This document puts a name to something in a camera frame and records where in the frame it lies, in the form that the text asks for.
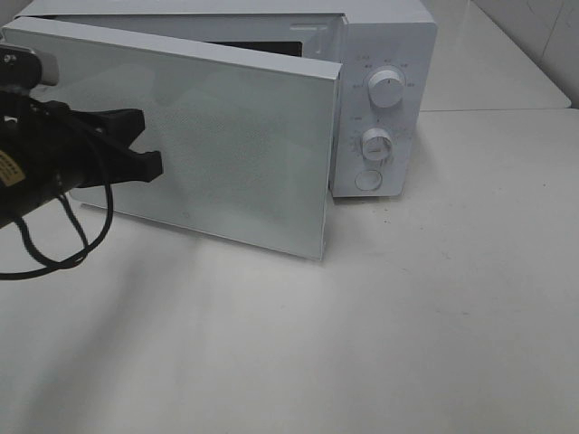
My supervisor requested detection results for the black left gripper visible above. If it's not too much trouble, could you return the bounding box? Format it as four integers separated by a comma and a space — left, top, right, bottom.
1, 92, 162, 188

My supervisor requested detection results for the round microwave door button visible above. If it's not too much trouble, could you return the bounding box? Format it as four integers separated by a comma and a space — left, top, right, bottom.
355, 170, 383, 192

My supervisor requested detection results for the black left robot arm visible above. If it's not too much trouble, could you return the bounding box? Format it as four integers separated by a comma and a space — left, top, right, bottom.
1, 92, 163, 226

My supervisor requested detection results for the white lower microwave knob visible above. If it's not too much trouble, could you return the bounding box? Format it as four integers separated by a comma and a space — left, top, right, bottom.
361, 127, 393, 162

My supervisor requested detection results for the white microwave knob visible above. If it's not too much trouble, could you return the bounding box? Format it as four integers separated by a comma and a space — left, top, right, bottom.
361, 127, 393, 162
367, 66, 405, 109

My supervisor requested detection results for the white upper microwave knob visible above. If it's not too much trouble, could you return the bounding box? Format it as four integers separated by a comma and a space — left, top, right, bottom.
367, 66, 405, 109

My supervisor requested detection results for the white microwave oven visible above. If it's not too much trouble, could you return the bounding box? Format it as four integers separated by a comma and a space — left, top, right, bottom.
5, 1, 437, 198

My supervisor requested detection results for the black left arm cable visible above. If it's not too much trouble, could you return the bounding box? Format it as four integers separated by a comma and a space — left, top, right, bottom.
0, 101, 114, 279

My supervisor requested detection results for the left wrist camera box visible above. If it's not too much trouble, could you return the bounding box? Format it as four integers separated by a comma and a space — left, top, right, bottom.
1, 42, 60, 94

